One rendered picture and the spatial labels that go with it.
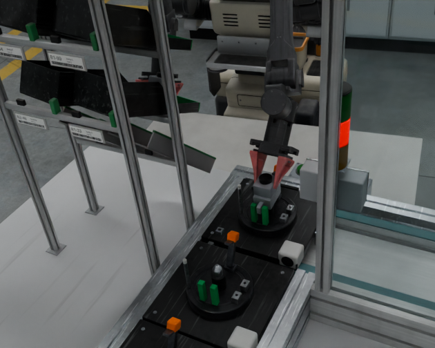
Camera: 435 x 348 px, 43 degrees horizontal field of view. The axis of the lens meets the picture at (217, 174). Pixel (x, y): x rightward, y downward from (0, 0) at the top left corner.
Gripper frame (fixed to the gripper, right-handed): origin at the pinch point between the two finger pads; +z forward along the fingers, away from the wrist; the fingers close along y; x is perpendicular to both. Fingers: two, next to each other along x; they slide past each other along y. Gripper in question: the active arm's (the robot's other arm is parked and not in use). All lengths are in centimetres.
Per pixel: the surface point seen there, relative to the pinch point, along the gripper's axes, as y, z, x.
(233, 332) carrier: 7.4, 29.4, -20.0
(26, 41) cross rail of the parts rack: -39, -16, -42
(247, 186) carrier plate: -9.8, 1.7, 14.3
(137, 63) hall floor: -212, -71, 244
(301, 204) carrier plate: 5.7, 3.1, 12.8
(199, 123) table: -46, -15, 50
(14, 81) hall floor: -290, -35, 202
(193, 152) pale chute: -21.2, -3.4, 2.3
